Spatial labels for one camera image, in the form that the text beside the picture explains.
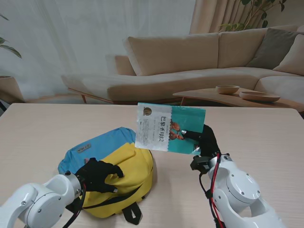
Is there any beige curtain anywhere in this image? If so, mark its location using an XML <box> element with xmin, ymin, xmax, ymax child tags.
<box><xmin>189</xmin><ymin>0</ymin><xmax>304</xmax><ymax>35</ymax></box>

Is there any wooden coffee table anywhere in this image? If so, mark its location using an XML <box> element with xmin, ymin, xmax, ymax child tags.
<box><xmin>172</xmin><ymin>87</ymin><xmax>304</xmax><ymax>112</ymax></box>

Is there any white sheer curtain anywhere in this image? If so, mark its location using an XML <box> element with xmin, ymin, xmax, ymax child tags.
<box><xmin>0</xmin><ymin>0</ymin><xmax>198</xmax><ymax>100</ymax></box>

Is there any teal and white cover book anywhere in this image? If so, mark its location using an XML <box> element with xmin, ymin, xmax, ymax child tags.
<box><xmin>134</xmin><ymin>102</ymin><xmax>206</xmax><ymax>156</ymax></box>

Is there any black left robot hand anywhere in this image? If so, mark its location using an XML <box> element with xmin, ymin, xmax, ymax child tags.
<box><xmin>75</xmin><ymin>158</ymin><xmax>124</xmax><ymax>193</ymax></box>

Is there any small deep wooden bowl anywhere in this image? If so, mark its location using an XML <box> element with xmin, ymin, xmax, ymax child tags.
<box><xmin>215</xmin><ymin>85</ymin><xmax>240</xmax><ymax>95</ymax></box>

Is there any beige plant pot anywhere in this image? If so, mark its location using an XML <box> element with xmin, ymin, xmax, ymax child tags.
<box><xmin>0</xmin><ymin>76</ymin><xmax>25</xmax><ymax>103</ymax></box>

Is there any blue and yellow school bag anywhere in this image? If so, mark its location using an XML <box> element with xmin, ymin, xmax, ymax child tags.
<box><xmin>57</xmin><ymin>127</ymin><xmax>154</xmax><ymax>226</ymax></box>

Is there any arm red black cable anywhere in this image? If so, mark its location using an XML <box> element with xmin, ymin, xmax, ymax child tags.
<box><xmin>199</xmin><ymin>153</ymin><xmax>229</xmax><ymax>228</ymax></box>
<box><xmin>63</xmin><ymin>181</ymin><xmax>86</xmax><ymax>228</ymax></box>

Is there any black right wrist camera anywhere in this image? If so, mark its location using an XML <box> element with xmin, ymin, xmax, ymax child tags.
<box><xmin>190</xmin><ymin>155</ymin><xmax>211</xmax><ymax>175</ymax></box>

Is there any green plant with long leaves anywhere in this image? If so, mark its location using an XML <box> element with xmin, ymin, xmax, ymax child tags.
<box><xmin>0</xmin><ymin>14</ymin><xmax>22</xmax><ymax>59</ymax></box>

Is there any beige corner sofa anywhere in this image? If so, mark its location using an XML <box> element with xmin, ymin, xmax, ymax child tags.
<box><xmin>61</xmin><ymin>25</ymin><xmax>304</xmax><ymax>105</ymax></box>

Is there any wide shallow wooden bowl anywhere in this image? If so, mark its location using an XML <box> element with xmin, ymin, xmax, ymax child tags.
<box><xmin>238</xmin><ymin>91</ymin><xmax>281</xmax><ymax>103</ymax></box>

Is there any left arm red black cable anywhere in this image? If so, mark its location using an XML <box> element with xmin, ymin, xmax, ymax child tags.
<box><xmin>63</xmin><ymin>181</ymin><xmax>86</xmax><ymax>228</ymax></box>

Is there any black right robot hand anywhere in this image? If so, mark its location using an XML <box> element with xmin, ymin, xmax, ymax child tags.
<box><xmin>181</xmin><ymin>124</ymin><xmax>220</xmax><ymax>158</ymax></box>

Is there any right arm red black cable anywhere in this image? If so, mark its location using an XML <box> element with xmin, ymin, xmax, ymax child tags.
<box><xmin>199</xmin><ymin>153</ymin><xmax>229</xmax><ymax>228</ymax></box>

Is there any cream sofa cushion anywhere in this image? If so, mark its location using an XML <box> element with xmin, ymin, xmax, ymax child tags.
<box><xmin>273</xmin><ymin>34</ymin><xmax>304</xmax><ymax>76</ymax></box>

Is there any tall green leafy plant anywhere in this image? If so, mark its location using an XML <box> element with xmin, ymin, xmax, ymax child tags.
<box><xmin>219</xmin><ymin>0</ymin><xmax>288</xmax><ymax>33</ymax></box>

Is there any grey sofa cushion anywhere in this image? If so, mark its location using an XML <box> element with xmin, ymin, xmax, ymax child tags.
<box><xmin>246</xmin><ymin>28</ymin><xmax>301</xmax><ymax>70</ymax></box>

